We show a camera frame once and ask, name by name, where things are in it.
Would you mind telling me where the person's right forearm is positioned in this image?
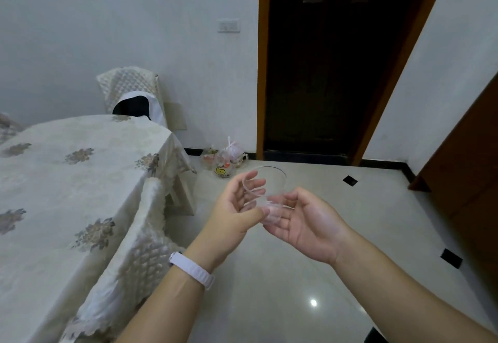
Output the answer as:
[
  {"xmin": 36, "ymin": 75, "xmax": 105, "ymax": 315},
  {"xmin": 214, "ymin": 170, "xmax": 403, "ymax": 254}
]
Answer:
[{"xmin": 330, "ymin": 227, "xmax": 498, "ymax": 343}]

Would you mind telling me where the clear plastic cup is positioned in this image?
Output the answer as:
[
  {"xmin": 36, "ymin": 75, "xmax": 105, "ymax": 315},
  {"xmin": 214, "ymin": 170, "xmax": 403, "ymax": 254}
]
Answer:
[{"xmin": 242, "ymin": 166, "xmax": 288, "ymax": 225}]

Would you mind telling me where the person's left hand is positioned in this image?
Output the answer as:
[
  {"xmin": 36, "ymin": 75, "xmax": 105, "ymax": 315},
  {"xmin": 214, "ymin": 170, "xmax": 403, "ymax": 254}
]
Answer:
[{"xmin": 184, "ymin": 171, "xmax": 270, "ymax": 274}]

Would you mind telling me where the brown wooden door leaf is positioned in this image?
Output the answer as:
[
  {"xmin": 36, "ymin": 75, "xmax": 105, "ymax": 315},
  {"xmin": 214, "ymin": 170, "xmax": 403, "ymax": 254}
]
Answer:
[{"xmin": 408, "ymin": 74, "xmax": 498, "ymax": 277}]

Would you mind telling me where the brown wooden door frame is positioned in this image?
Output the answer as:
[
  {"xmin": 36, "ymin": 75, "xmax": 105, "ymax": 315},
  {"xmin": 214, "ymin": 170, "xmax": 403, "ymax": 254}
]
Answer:
[{"xmin": 255, "ymin": 0, "xmax": 453, "ymax": 167}]

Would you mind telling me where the person's left forearm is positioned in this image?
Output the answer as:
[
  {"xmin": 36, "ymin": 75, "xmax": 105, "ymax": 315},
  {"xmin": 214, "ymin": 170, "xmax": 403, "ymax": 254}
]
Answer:
[{"xmin": 115, "ymin": 253, "xmax": 218, "ymax": 343}]

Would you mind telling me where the person's right hand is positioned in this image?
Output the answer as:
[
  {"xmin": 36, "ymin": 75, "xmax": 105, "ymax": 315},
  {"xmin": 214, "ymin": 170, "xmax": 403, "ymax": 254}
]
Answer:
[{"xmin": 262, "ymin": 187, "xmax": 351, "ymax": 266}]

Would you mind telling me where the chair with quilted cream cover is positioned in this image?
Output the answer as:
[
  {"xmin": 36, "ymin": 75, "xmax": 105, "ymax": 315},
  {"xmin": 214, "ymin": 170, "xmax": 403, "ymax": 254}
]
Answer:
[
  {"xmin": 96, "ymin": 67, "xmax": 169, "ymax": 128},
  {"xmin": 59, "ymin": 177, "xmax": 186, "ymax": 343}
]

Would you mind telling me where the black and white garment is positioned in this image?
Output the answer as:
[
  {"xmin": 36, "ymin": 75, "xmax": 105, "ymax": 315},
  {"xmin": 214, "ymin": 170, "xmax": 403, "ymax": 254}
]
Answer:
[{"xmin": 112, "ymin": 91, "xmax": 168, "ymax": 128}]

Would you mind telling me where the white wall switch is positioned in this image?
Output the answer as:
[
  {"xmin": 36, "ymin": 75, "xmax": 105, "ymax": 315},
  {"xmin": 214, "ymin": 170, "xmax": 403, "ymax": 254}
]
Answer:
[{"xmin": 217, "ymin": 19, "xmax": 241, "ymax": 34}]

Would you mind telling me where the cream floral tablecloth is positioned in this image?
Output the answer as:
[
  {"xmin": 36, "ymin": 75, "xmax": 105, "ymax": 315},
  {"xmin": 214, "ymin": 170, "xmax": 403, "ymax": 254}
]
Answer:
[{"xmin": 0, "ymin": 114, "xmax": 197, "ymax": 343}]

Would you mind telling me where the white wristband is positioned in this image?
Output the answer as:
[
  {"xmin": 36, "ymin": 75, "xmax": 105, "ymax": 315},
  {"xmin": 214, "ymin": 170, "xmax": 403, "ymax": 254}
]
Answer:
[{"xmin": 168, "ymin": 251, "xmax": 215, "ymax": 291}]

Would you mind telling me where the small clear plastic bag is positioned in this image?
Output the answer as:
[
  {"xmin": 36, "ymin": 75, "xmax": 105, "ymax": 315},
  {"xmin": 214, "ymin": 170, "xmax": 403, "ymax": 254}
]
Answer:
[{"xmin": 200, "ymin": 145, "xmax": 218, "ymax": 171}]

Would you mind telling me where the large clear plastic bag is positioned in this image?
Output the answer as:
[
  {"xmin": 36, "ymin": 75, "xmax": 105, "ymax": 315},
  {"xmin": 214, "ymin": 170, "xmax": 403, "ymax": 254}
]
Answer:
[{"xmin": 213, "ymin": 136, "xmax": 250, "ymax": 178}]

